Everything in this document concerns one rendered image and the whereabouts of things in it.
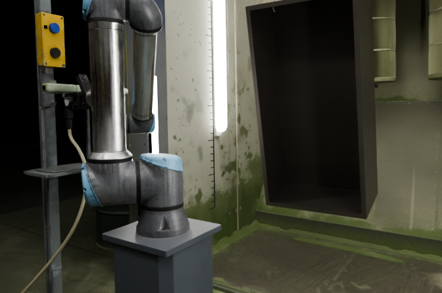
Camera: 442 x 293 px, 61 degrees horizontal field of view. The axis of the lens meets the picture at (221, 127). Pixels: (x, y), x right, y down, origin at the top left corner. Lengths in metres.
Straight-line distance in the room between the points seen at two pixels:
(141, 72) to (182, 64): 1.02
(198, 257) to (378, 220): 1.92
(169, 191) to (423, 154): 2.31
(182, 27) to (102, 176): 1.46
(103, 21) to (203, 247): 0.84
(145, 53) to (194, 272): 0.80
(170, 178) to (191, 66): 1.36
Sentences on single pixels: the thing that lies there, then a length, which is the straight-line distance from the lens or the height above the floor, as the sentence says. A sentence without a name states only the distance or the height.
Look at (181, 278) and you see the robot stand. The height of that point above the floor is 0.52.
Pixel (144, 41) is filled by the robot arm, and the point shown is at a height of 1.32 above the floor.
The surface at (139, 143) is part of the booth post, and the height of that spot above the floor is 0.87.
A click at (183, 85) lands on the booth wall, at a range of 2.46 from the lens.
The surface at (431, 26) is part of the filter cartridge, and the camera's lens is 3.16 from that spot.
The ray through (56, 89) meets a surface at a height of 1.17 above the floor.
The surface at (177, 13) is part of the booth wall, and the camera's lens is 2.49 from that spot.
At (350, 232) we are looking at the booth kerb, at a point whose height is 0.12.
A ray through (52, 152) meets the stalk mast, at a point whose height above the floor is 0.86.
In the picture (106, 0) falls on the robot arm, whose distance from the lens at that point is 1.31.
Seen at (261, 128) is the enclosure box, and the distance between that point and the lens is 2.23.
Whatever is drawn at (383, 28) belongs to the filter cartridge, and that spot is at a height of 1.66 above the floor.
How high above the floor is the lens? 1.08
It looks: 3 degrees down
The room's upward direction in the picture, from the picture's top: 1 degrees counter-clockwise
